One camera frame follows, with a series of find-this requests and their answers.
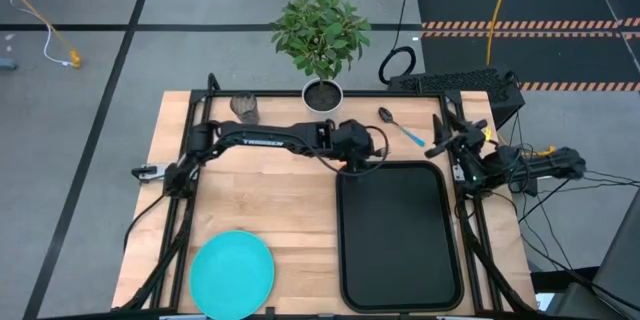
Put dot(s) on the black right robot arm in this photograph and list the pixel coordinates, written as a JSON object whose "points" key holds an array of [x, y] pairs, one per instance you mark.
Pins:
{"points": [[550, 165]]}

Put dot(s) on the teal round plate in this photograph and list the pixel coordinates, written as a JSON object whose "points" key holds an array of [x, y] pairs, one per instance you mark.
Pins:
{"points": [[232, 275]]}

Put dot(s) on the black plastic tray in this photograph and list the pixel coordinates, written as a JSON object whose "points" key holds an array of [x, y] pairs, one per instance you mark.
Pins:
{"points": [[397, 235]]}

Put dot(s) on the dark translucent cup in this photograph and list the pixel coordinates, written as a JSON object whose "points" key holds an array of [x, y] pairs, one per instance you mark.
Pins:
{"points": [[245, 108]]}

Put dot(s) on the green plant in white pot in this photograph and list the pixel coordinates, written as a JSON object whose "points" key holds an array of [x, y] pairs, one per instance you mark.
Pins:
{"points": [[320, 35]]}

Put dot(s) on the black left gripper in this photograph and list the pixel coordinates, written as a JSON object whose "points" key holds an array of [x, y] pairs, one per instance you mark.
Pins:
{"points": [[355, 140]]}

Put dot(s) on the yellow tag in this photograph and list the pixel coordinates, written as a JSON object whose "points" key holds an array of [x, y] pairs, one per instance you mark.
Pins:
{"points": [[487, 133]]}

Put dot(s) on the black perforated box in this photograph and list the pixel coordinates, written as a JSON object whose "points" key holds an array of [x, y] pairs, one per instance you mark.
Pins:
{"points": [[460, 82]]}

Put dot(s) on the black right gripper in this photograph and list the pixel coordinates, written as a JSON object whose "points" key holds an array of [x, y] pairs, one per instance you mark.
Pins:
{"points": [[470, 135]]}

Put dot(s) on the black silver frame clamp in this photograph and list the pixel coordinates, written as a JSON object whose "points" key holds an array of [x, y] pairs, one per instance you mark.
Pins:
{"points": [[147, 171]]}

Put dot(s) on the grey floor object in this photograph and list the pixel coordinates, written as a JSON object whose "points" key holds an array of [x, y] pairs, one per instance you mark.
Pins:
{"points": [[6, 64]]}

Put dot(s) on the silver frame bracket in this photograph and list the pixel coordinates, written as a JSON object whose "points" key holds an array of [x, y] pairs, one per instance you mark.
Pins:
{"points": [[459, 172]]}

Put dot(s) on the black metal table frame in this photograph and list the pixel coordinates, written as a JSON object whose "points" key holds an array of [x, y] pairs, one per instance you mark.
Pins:
{"points": [[235, 94]]}

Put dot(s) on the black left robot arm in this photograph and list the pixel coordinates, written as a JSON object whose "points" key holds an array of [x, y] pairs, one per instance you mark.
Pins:
{"points": [[270, 137]]}

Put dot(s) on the white label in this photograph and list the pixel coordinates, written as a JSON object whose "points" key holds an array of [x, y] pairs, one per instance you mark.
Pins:
{"points": [[543, 301]]}

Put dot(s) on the dark grey equipment case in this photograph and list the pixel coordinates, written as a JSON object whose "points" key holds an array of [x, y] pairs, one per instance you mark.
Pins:
{"points": [[620, 260]]}

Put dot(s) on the black mat hazard-striped edge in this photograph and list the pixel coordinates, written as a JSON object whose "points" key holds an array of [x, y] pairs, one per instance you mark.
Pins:
{"points": [[500, 2], [550, 60]]}

